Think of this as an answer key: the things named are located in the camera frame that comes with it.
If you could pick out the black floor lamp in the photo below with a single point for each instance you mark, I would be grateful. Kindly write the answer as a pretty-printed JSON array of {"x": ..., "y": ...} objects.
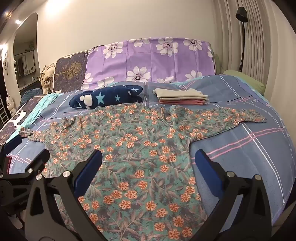
[{"x": 241, "y": 12}]

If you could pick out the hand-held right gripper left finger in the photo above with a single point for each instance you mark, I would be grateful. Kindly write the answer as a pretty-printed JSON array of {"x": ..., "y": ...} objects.
[{"x": 89, "y": 169}]

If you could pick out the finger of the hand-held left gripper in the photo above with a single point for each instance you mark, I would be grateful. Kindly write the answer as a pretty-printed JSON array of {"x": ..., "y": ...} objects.
[
  {"x": 37, "y": 163},
  {"x": 9, "y": 146}
]

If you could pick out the dark deer print blanket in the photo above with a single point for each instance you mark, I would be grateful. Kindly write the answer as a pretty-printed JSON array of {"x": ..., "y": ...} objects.
[{"x": 13, "y": 122}]

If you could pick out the green pillow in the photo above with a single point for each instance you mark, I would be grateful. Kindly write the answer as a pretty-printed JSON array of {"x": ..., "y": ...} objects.
[{"x": 242, "y": 78}]

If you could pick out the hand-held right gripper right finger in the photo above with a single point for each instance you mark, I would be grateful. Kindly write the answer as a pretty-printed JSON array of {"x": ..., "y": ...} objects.
[{"x": 208, "y": 169}]

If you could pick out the white cat figurine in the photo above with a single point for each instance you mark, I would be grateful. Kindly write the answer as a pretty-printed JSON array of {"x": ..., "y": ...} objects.
[{"x": 10, "y": 103}]

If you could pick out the teal floral shirt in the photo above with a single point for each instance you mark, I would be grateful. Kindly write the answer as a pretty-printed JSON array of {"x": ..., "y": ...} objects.
[{"x": 138, "y": 150}]

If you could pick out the dark teal fuzzy blanket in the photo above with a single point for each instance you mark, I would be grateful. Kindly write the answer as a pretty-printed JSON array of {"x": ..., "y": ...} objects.
[{"x": 31, "y": 96}]

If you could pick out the white pleated curtain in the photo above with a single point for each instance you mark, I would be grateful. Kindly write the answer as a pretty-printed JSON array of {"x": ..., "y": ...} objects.
[{"x": 256, "y": 41}]

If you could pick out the white wall decoration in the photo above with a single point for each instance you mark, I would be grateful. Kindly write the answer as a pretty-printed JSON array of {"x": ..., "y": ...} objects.
[{"x": 5, "y": 64}]

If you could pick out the beige folded cloth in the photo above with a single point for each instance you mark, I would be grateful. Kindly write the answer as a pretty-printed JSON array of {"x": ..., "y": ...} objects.
[{"x": 180, "y": 93}]

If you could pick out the navy star print garment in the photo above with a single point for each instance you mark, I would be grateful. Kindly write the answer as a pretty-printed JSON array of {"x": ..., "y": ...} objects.
[{"x": 106, "y": 97}]

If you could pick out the purple floral pillow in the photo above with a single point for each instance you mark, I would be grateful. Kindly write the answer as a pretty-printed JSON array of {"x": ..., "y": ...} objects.
[{"x": 150, "y": 60}]

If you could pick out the beige crumpled clothing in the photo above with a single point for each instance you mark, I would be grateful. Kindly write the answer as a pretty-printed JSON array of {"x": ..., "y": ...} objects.
[{"x": 47, "y": 78}]

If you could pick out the white rack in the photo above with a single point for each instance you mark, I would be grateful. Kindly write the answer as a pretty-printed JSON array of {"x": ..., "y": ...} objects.
[{"x": 2, "y": 111}]

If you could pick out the dark tree print cushion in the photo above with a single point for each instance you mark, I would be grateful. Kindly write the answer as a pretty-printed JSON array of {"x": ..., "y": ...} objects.
[{"x": 69, "y": 69}]

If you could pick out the pink folded cloth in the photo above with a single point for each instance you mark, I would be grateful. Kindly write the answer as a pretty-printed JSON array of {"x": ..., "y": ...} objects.
[{"x": 182, "y": 102}]

